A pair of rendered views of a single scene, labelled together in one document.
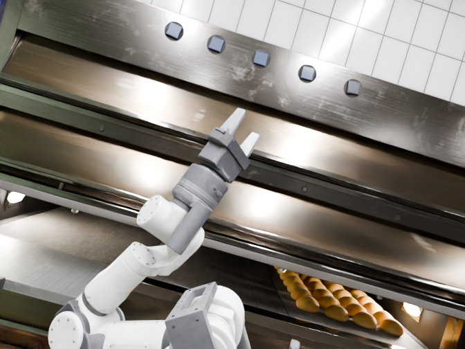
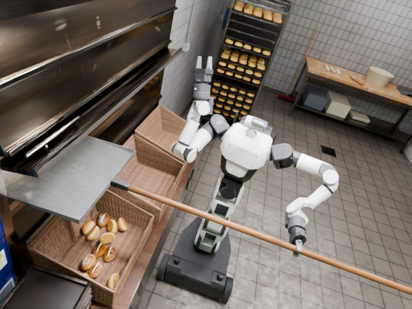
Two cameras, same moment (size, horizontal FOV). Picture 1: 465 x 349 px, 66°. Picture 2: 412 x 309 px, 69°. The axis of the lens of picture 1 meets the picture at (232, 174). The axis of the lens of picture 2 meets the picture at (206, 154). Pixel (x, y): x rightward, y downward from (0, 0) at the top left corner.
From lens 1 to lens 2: 1.64 m
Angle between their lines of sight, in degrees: 84
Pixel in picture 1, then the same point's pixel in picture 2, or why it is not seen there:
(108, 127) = (62, 66)
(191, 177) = (207, 91)
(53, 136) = (30, 99)
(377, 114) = not seen: outside the picture
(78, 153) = (51, 97)
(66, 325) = (192, 154)
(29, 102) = (12, 89)
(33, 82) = (25, 72)
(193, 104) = (92, 15)
